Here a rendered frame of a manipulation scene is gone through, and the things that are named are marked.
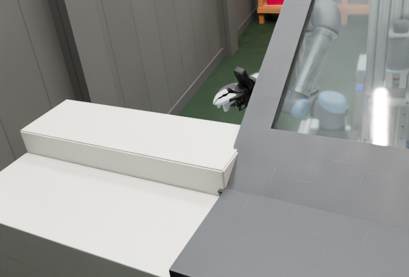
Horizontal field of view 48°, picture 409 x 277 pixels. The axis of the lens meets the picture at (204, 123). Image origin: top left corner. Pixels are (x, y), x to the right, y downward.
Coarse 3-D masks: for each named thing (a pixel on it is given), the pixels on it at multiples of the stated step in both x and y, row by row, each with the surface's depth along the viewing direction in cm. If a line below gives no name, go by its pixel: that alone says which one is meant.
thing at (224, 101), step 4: (228, 96) 166; (232, 96) 166; (220, 100) 164; (224, 100) 164; (228, 100) 165; (216, 104) 164; (220, 104) 164; (224, 104) 166; (228, 104) 167; (224, 108) 167; (228, 108) 168
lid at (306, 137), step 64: (320, 0) 138; (384, 0) 130; (320, 64) 126; (384, 64) 119; (256, 128) 120; (320, 128) 116; (384, 128) 110; (256, 192) 111; (320, 192) 106; (384, 192) 101
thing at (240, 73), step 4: (236, 68) 166; (240, 68) 166; (236, 72) 166; (240, 72) 165; (244, 72) 165; (236, 76) 168; (240, 76) 166; (244, 76) 166; (240, 80) 170; (244, 80) 167; (248, 80) 169; (244, 84) 170; (248, 84) 170; (248, 88) 172
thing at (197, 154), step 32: (32, 128) 142; (64, 128) 140; (96, 128) 137; (128, 128) 135; (160, 128) 133; (192, 128) 131; (224, 128) 129; (64, 160) 139; (96, 160) 132; (128, 160) 125; (160, 160) 119; (192, 160) 117; (224, 160) 115
